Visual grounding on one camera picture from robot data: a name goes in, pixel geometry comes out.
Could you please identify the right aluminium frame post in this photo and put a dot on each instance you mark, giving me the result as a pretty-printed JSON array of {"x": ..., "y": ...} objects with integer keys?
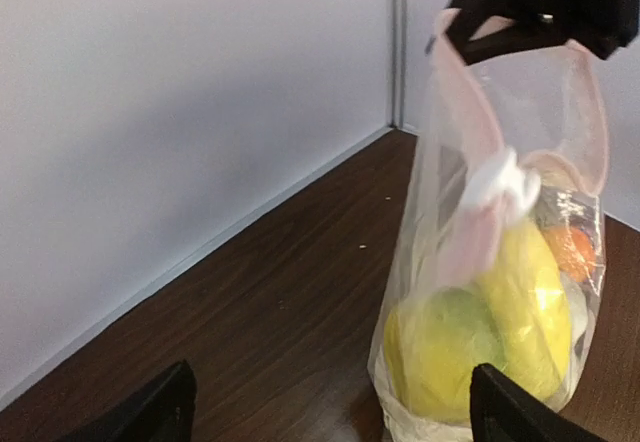
[{"x": 397, "y": 79}]

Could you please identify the orange fake fruit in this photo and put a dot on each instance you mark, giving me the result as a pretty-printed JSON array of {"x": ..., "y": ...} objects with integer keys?
[{"x": 573, "y": 251}]

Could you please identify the green yellow fake mango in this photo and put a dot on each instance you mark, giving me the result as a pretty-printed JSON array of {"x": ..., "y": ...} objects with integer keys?
[{"x": 431, "y": 346}]

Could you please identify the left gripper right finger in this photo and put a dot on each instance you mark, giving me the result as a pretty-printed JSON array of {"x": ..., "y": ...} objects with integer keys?
[{"x": 500, "y": 410}]

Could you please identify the clear zip top bag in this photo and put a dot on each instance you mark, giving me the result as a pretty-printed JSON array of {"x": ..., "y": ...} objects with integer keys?
[{"x": 523, "y": 136}]

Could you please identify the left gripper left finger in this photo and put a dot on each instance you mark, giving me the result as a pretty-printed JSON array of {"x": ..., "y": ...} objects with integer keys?
[{"x": 161, "y": 410}]

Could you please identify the yellow fake banana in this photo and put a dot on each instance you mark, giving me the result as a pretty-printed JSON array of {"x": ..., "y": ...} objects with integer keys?
[{"x": 527, "y": 299}]

